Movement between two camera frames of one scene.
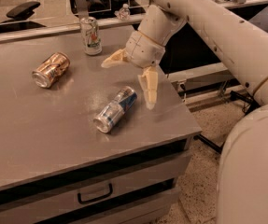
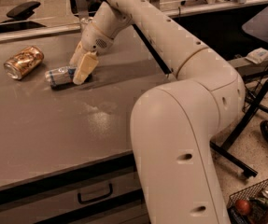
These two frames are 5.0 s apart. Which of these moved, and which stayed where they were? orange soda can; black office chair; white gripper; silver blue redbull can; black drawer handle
Moved: white gripper; silver blue redbull can; orange soda can
Stayed: black office chair; black drawer handle
